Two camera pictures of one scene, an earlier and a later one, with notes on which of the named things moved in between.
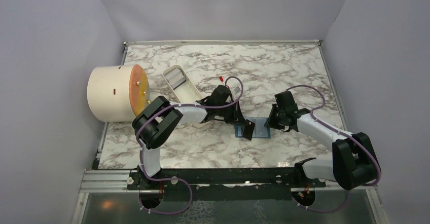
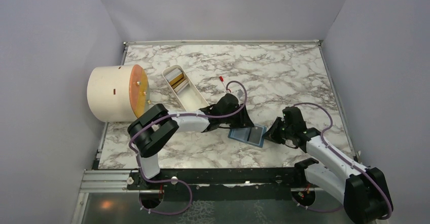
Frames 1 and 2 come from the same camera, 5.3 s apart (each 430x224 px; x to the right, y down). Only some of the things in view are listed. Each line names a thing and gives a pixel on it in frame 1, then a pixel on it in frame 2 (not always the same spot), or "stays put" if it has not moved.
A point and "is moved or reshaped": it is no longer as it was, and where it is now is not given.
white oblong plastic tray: [181, 86] stays put
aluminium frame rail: [95, 181] stays put
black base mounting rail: [223, 184] stays put
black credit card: [248, 129] is moved or reshaped
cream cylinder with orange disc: [117, 93] stays put
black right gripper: [271, 122] -> [272, 134]
